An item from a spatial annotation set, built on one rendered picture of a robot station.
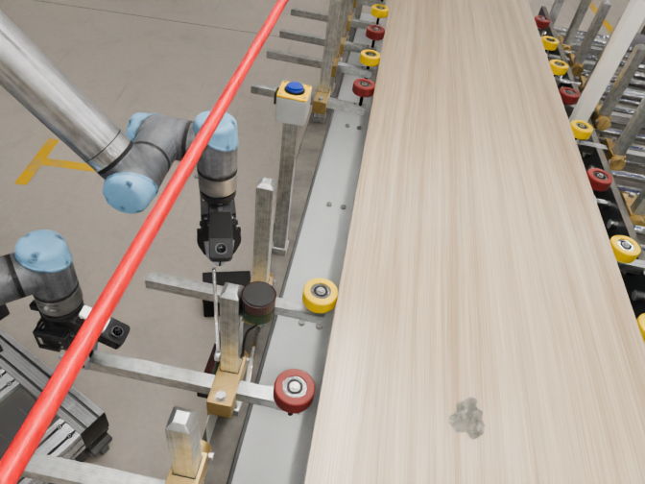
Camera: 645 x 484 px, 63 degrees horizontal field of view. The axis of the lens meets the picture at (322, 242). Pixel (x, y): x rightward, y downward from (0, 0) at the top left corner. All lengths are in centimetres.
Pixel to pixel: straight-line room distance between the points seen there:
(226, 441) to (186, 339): 104
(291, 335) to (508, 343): 57
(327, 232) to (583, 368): 87
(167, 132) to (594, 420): 99
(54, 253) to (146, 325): 138
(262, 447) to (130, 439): 81
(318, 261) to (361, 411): 70
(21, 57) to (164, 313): 159
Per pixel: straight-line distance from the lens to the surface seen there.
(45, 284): 97
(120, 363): 116
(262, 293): 92
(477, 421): 111
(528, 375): 123
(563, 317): 138
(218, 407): 109
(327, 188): 193
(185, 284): 130
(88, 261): 256
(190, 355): 218
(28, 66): 87
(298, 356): 144
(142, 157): 90
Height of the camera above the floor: 183
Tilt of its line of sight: 45 degrees down
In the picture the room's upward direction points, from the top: 10 degrees clockwise
